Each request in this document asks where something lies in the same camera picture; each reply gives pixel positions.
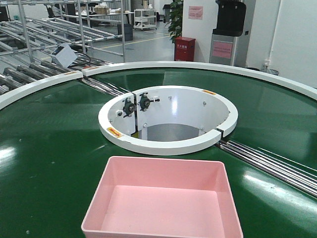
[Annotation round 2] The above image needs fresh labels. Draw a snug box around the pink plastic bin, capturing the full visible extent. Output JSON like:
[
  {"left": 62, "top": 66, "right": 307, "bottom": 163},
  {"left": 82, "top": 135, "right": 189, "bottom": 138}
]
[{"left": 81, "top": 156, "right": 243, "bottom": 238}]

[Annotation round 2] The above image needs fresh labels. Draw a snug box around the red fire extinguisher cabinet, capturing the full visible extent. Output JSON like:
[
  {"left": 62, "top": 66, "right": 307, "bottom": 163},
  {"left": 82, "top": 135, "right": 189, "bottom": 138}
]
[{"left": 174, "top": 37, "right": 196, "bottom": 61}]

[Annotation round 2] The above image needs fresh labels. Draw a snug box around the green potted plant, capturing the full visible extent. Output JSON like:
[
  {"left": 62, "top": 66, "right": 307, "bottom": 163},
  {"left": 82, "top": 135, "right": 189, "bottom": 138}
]
[{"left": 168, "top": 0, "right": 184, "bottom": 43}]

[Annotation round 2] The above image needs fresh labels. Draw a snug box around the white utility cart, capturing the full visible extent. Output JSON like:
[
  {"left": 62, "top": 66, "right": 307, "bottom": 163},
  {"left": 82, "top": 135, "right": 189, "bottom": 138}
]
[{"left": 133, "top": 8, "right": 157, "bottom": 31}]

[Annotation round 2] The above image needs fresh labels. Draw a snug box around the black and grey kiosk machine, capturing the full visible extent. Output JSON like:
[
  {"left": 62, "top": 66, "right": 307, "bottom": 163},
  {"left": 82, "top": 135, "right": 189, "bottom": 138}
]
[{"left": 209, "top": 0, "right": 246, "bottom": 66}]

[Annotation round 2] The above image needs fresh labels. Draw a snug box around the white control box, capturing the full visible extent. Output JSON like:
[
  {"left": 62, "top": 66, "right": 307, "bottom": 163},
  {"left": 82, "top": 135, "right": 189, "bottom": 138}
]
[{"left": 50, "top": 44, "right": 77, "bottom": 68}]

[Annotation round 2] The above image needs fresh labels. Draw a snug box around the metal roller conveyor rack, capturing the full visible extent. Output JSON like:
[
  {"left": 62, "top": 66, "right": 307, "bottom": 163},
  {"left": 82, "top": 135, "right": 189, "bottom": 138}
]
[{"left": 0, "top": 0, "right": 124, "bottom": 96}]

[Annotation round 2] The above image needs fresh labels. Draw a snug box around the steel conveyor rollers right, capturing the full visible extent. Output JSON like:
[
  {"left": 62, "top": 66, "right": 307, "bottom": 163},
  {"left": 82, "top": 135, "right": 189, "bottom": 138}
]
[{"left": 216, "top": 140, "right": 317, "bottom": 197}]

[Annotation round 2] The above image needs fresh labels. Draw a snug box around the white inner conveyor ring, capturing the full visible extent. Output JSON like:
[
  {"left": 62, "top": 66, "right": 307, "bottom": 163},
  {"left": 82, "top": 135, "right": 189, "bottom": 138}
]
[{"left": 98, "top": 85, "right": 239, "bottom": 156}]

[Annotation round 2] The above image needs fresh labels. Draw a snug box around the black bearing mount right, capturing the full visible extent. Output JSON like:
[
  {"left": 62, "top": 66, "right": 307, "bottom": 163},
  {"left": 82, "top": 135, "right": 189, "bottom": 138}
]
[{"left": 139, "top": 93, "right": 151, "bottom": 112}]

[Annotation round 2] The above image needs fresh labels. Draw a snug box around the black bearing mount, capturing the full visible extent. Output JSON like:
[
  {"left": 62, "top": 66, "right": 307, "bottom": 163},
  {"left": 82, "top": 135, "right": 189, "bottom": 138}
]
[
  {"left": 123, "top": 97, "right": 136, "bottom": 118},
  {"left": 139, "top": 93, "right": 151, "bottom": 112}
]

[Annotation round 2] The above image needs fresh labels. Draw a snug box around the black bearing mount left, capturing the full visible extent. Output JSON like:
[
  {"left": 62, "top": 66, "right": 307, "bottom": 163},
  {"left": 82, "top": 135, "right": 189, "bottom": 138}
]
[{"left": 123, "top": 97, "right": 136, "bottom": 118}]

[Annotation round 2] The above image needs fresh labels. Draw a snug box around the pink wall notice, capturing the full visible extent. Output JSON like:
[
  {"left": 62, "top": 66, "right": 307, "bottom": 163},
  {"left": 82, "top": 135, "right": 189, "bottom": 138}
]
[{"left": 188, "top": 6, "right": 203, "bottom": 20}]

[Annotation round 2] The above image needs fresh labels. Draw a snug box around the white outer conveyor guard rail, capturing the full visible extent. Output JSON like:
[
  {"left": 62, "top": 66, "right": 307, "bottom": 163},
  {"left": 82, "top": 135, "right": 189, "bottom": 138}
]
[{"left": 83, "top": 61, "right": 317, "bottom": 114}]

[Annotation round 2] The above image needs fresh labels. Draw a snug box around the white outer guard rail left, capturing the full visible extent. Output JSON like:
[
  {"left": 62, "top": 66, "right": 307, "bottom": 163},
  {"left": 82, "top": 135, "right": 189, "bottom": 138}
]
[{"left": 0, "top": 71, "right": 83, "bottom": 110}]

